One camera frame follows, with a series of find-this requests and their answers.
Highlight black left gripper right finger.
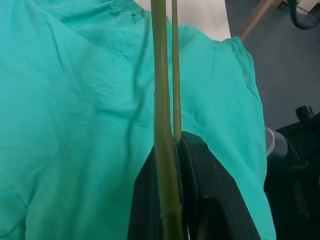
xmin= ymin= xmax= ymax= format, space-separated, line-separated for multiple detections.
xmin=178 ymin=131 xmax=261 ymax=240

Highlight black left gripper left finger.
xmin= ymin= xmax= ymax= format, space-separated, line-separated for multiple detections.
xmin=126 ymin=139 xmax=187 ymax=240

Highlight olive green wire hanger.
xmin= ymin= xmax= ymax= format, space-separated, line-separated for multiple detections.
xmin=150 ymin=0 xmax=187 ymax=240

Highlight green shorts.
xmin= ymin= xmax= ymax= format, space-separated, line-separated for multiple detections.
xmin=0 ymin=0 xmax=276 ymax=240

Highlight silver black robot body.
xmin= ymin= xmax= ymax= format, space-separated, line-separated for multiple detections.
xmin=263 ymin=106 xmax=320 ymax=240

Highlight wooden clothes rack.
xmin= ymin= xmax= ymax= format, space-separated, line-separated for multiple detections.
xmin=239 ymin=0 xmax=278 ymax=41

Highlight black cable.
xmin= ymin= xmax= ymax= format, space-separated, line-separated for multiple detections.
xmin=289 ymin=0 xmax=320 ymax=30

